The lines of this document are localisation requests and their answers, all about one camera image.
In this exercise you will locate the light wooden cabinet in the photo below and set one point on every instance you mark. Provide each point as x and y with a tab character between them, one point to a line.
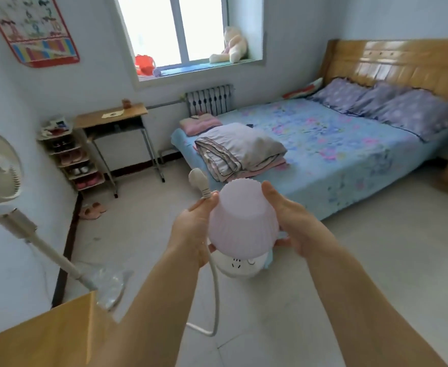
36	340

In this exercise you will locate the pink folded blanket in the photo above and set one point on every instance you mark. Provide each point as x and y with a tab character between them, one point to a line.
201	124

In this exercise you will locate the purple floral pillow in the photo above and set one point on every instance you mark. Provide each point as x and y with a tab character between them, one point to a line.
381	96
419	110
337	93

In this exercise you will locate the grey radiator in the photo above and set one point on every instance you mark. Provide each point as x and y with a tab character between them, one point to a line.
208	101

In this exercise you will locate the person's left forearm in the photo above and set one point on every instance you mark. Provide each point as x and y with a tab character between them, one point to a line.
151	321

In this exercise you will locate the cream plush toy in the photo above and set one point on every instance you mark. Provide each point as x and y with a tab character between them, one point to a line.
233	45

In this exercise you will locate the paper sheet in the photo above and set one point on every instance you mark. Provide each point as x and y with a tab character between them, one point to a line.
113	113

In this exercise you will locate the blue floral bed sheet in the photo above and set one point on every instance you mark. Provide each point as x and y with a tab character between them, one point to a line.
323	149

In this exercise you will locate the group of assorted shoes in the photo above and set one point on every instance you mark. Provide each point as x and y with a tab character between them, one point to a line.
82	183

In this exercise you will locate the white framed window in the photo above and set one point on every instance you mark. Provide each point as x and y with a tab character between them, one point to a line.
201	26

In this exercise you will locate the grey radiator pipe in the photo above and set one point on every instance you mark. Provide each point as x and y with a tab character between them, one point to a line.
166	104

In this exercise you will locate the pink folded sheet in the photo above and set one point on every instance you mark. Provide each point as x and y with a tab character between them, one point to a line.
266	170

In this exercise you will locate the colourful wall chart poster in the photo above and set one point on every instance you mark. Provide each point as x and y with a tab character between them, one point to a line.
36	30

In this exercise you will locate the wooden shoe rack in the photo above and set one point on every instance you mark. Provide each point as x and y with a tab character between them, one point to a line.
71	166

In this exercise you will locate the red and green pillow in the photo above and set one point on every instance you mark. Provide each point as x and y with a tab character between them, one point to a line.
304	89

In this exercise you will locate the grey folded quilt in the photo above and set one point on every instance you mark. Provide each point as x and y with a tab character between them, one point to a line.
243	149

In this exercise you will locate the wooden bed headboard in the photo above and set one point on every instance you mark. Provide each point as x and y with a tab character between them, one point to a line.
400	61

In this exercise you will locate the pink slipper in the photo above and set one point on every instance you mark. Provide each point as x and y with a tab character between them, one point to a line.
99	207
89	213

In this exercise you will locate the person's right hand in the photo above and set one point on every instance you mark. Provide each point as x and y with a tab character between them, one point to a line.
300	229

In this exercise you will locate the person's right forearm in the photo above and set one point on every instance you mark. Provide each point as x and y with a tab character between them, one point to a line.
361	309

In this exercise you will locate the wooden school desk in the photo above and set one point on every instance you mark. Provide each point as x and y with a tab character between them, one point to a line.
94	117

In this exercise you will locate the pile of small items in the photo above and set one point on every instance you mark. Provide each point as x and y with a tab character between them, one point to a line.
55	126

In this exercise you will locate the person's left hand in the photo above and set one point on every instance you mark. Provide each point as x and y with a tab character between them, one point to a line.
189	233

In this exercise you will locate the brown cup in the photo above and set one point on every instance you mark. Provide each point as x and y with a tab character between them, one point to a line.
126	104

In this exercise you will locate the white table lamp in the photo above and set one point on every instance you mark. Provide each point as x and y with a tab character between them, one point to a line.
243	217

